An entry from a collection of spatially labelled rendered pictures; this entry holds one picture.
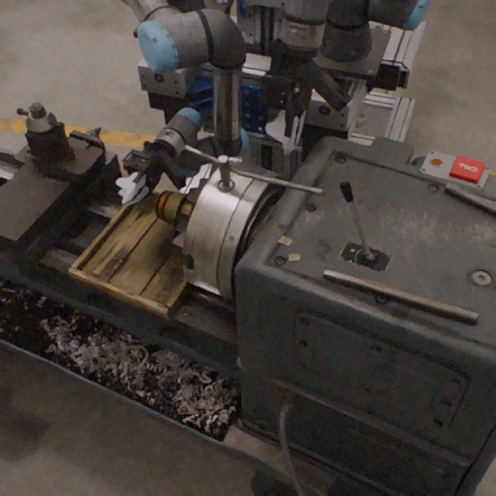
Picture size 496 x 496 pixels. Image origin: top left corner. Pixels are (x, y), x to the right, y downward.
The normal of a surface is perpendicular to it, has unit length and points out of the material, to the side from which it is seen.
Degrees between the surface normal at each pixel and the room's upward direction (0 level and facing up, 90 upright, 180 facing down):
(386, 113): 0
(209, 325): 0
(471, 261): 0
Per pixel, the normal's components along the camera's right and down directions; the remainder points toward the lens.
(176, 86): -0.32, 0.73
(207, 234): -0.35, 0.10
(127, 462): -0.02, -0.64
